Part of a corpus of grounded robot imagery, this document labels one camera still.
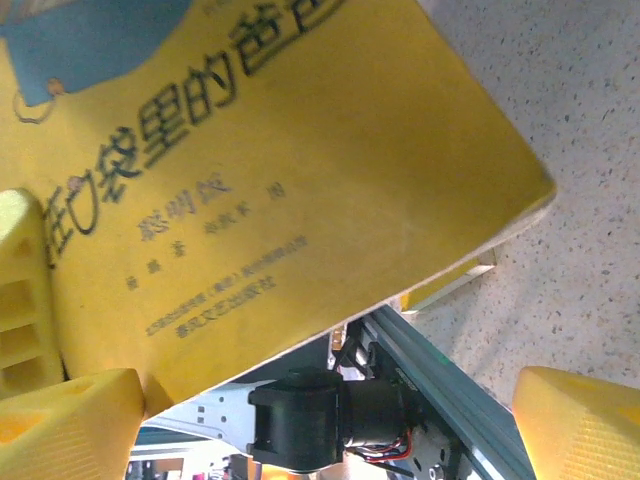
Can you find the aluminium rail frame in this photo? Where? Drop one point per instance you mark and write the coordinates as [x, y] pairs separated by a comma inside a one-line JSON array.
[[450, 390]]

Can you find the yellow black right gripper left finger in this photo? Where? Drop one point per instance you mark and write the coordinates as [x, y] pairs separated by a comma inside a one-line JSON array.
[[65, 430]]

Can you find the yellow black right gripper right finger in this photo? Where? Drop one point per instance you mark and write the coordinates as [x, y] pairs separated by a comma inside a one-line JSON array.
[[585, 435]]

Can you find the yellow book boy print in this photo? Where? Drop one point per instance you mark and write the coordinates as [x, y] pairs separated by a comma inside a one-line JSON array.
[[325, 175]]

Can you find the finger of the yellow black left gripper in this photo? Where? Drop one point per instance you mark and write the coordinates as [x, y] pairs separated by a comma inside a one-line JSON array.
[[25, 300]]

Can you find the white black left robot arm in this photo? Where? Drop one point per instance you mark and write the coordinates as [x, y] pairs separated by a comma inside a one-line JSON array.
[[295, 420]]

